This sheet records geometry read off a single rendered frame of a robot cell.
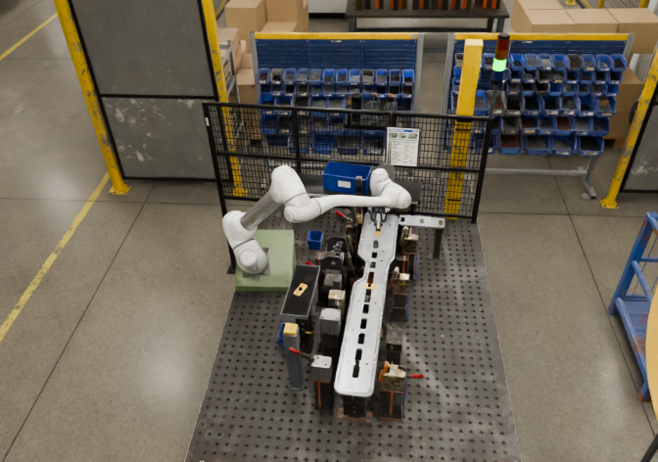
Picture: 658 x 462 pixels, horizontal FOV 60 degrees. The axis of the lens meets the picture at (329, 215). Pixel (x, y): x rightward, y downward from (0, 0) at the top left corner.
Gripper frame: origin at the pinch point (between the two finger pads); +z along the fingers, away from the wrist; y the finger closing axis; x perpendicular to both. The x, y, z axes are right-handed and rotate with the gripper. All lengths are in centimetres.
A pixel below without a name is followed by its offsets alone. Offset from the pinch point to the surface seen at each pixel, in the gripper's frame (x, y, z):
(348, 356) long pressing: -97, -5, 4
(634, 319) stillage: 27, 180, 91
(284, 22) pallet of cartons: 420, -161, 35
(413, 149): 54, 17, -23
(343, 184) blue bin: 35.1, -27.3, -4.0
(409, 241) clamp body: -8.5, 20.0, 3.0
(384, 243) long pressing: -9.4, 4.7, 5.5
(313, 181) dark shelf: 45, -50, 3
